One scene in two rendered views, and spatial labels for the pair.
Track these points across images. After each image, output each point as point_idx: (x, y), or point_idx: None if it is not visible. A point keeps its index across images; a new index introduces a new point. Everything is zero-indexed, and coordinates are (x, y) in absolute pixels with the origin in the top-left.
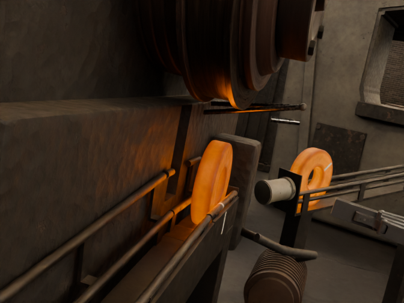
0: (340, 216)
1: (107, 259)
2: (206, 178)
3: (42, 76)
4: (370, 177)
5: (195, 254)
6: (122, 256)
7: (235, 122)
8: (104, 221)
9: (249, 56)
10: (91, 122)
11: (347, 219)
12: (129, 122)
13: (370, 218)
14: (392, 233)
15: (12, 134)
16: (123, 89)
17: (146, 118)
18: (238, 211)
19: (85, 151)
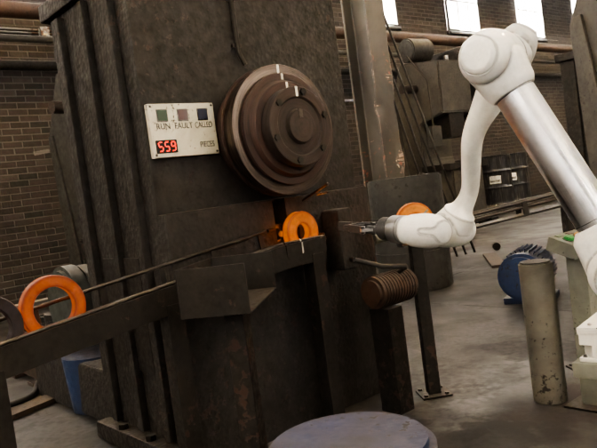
0: (341, 228)
1: None
2: (285, 228)
3: (187, 203)
4: (492, 212)
5: None
6: None
7: (362, 201)
8: (220, 245)
9: (266, 173)
10: (202, 212)
11: (344, 229)
12: (226, 211)
13: (347, 226)
14: (351, 228)
15: (168, 218)
16: (237, 200)
17: (240, 208)
18: (340, 247)
19: (202, 221)
